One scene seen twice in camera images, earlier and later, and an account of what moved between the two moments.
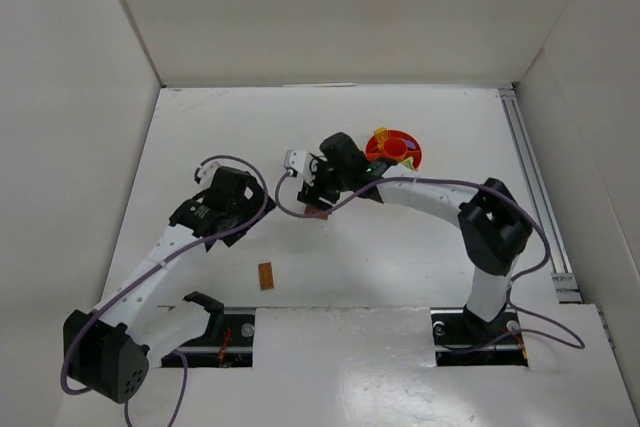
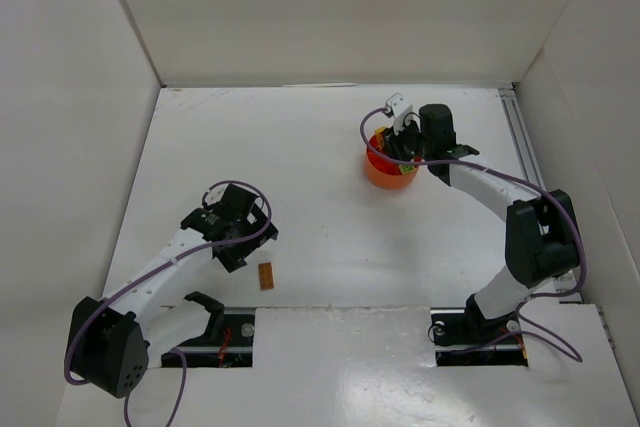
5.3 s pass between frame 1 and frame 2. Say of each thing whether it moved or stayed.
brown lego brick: stayed
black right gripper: moved
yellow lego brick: stayed
